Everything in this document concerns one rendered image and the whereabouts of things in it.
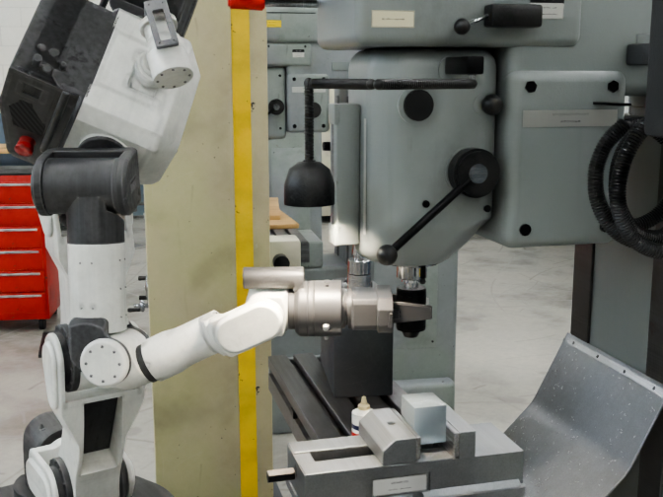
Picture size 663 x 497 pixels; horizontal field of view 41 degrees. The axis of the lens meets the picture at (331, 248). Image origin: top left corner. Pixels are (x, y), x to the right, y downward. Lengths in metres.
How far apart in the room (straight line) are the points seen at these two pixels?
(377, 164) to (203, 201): 1.82
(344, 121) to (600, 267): 0.56
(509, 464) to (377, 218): 0.43
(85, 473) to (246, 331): 0.78
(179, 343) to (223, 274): 1.69
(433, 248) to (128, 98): 0.57
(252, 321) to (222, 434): 1.94
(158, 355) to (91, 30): 0.56
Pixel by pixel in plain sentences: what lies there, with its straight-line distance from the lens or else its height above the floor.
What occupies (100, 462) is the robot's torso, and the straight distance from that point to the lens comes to 2.09.
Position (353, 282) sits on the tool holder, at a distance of 1.79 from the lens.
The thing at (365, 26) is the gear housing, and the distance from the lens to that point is 1.23.
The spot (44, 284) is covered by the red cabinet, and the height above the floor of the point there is 0.31.
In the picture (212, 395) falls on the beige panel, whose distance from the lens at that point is 3.23.
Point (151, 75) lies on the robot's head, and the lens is 1.55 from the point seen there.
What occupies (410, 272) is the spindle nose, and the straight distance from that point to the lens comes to 1.39.
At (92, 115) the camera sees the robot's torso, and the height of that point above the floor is 1.53.
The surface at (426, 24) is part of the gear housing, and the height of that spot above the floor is 1.66.
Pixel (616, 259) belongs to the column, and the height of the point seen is 1.28.
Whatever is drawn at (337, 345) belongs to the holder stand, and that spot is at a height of 1.07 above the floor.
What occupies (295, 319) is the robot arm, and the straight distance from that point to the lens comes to 1.39.
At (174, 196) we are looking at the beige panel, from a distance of 3.05.
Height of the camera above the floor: 1.59
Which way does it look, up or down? 11 degrees down
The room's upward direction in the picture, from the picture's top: straight up
